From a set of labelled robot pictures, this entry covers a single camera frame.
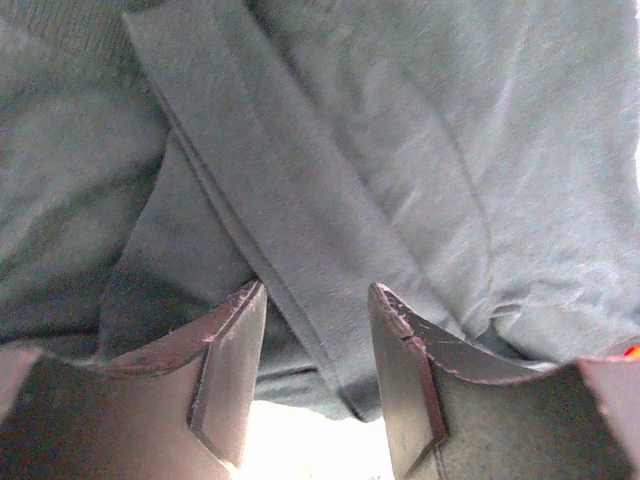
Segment black t shirt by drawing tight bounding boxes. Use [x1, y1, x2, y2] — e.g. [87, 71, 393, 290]
[1, 1, 639, 421]

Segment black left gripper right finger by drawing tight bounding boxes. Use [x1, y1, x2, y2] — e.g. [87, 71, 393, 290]
[368, 284, 639, 479]

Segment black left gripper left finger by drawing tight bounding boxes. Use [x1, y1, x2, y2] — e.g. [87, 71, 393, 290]
[1, 282, 267, 479]

